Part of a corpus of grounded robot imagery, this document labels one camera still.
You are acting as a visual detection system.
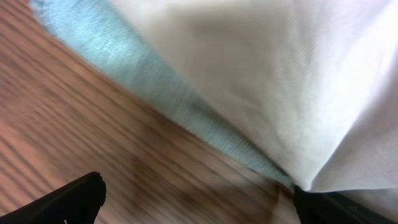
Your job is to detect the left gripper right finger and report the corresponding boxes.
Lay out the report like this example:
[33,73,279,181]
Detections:
[294,186,395,224]

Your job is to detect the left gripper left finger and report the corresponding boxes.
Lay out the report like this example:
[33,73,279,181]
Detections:
[1,172,106,224]

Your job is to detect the beige khaki shorts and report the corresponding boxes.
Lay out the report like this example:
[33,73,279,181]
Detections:
[108,0,398,222]

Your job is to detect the folded light blue jeans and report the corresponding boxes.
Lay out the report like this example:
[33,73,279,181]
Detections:
[30,0,293,189]

